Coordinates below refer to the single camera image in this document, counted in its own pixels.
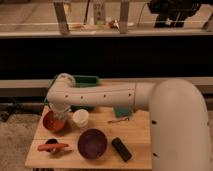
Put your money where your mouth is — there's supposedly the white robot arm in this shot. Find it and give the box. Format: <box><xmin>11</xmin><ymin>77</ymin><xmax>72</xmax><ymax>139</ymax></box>
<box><xmin>47</xmin><ymin>73</ymin><xmax>213</xmax><ymax>171</ymax></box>

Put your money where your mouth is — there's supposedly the red bowl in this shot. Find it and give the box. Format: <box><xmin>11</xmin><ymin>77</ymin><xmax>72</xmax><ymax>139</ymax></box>
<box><xmin>42</xmin><ymin>111</ymin><xmax>65</xmax><ymax>132</ymax></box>

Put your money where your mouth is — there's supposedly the purple bowl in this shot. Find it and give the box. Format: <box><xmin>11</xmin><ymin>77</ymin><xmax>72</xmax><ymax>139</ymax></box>
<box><xmin>77</xmin><ymin>129</ymin><xmax>108</xmax><ymax>160</ymax></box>

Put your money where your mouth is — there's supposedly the white cup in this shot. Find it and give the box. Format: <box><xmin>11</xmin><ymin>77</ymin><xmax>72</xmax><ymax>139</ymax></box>
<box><xmin>72</xmin><ymin>109</ymin><xmax>89</xmax><ymax>128</ymax></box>

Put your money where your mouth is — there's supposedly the small black cup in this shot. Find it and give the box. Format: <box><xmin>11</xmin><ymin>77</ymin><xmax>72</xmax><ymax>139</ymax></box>
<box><xmin>45</xmin><ymin>138</ymin><xmax>58</xmax><ymax>154</ymax></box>

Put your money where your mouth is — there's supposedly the orange carrot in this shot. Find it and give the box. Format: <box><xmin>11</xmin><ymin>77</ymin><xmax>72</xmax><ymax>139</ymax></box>
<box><xmin>37</xmin><ymin>143</ymin><xmax>69</xmax><ymax>151</ymax></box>

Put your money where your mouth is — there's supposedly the green plastic tray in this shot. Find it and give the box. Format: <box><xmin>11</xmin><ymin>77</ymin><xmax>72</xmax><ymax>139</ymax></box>
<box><xmin>70</xmin><ymin>75</ymin><xmax>99</xmax><ymax>111</ymax></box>

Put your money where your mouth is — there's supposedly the green sponge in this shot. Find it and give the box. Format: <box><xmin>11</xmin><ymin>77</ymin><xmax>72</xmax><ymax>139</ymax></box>
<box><xmin>114</xmin><ymin>108</ymin><xmax>132</xmax><ymax>118</ymax></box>

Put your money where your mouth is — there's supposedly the black remote control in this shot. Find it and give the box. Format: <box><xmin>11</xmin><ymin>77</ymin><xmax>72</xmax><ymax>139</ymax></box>
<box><xmin>111</xmin><ymin>137</ymin><xmax>132</xmax><ymax>162</ymax></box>

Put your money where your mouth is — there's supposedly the metal spoon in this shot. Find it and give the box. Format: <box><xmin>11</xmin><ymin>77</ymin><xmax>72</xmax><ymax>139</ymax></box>
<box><xmin>107</xmin><ymin>117</ymin><xmax>130</xmax><ymax>124</ymax></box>

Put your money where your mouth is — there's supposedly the black machine in background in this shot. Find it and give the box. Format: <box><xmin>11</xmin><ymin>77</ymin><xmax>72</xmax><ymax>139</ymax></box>
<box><xmin>148</xmin><ymin>0</ymin><xmax>201</xmax><ymax>28</ymax></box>

